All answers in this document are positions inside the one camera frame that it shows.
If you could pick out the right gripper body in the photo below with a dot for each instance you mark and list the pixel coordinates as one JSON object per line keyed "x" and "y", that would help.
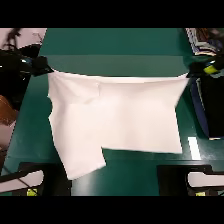
{"x": 196, "y": 69}

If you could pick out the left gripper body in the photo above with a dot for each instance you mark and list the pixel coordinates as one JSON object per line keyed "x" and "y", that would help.
{"x": 41, "y": 66}

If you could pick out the white T-shirt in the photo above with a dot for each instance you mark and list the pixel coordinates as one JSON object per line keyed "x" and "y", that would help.
{"x": 116, "y": 110}

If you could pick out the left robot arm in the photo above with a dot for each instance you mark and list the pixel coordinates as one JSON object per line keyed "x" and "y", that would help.
{"x": 12, "y": 68}

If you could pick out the heap of clothes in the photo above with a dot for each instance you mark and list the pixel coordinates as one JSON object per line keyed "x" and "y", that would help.
{"x": 204, "y": 40}

